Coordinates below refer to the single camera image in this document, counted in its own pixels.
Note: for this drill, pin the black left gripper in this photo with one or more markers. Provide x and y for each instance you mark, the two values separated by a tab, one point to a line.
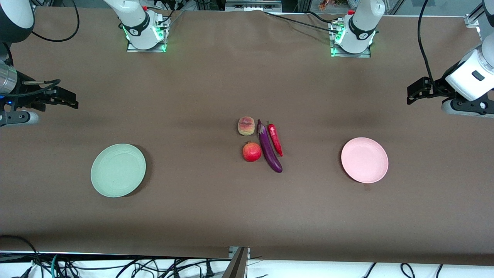
438	88

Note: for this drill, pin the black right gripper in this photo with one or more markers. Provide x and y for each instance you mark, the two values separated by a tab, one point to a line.
27	95

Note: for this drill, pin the red chili pepper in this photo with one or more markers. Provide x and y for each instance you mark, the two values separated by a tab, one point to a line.
274	139

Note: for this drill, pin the purple eggplant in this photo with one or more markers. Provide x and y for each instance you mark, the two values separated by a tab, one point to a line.
268	148

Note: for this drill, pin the yellow-pink peach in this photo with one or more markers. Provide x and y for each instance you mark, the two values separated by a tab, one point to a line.
246	126

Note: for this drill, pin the red pomegranate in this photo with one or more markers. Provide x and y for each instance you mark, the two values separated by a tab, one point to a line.
251	152

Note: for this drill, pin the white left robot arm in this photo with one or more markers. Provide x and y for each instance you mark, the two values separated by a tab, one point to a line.
362	23

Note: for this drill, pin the pale green plate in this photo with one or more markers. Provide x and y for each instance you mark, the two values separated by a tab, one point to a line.
117	170

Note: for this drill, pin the pink plate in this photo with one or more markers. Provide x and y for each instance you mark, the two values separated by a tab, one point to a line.
364	160

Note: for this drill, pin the colourful toy food pile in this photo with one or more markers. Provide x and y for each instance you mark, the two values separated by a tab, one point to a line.
332	4

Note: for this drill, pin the brown table cloth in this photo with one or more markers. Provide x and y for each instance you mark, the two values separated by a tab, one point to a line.
231	77

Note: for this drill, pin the grey metal box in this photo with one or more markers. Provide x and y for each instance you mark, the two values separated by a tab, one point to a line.
252	4

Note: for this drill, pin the black power plug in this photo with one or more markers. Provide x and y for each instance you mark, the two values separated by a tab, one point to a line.
209	272

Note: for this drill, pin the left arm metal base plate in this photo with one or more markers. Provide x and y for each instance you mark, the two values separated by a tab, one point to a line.
364	56

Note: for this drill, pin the aluminium frame rail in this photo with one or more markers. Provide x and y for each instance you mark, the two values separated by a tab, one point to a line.
472	17

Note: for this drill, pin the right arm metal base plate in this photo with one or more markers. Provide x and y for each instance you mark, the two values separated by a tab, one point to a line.
152	50

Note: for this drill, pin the aluminium profile post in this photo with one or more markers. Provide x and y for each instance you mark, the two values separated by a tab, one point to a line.
237	266

